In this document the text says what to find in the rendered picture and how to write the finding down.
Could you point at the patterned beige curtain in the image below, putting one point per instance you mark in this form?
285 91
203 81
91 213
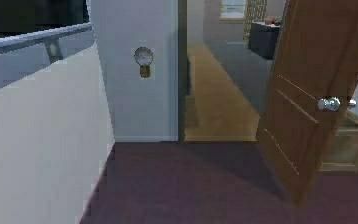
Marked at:
254 13

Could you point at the silver round door knob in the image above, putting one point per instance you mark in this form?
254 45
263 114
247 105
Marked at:
329 104

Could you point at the small silver door knob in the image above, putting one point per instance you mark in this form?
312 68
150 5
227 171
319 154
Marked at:
352 104

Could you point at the round white wall gauge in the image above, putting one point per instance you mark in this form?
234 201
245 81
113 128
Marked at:
143 59

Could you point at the black cabinet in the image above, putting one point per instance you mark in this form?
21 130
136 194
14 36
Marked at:
263 39

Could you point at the brown wooden room door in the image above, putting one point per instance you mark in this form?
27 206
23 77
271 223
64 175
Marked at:
307 83

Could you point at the bright window with wooden frame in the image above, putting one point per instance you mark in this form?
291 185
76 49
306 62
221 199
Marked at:
233 9

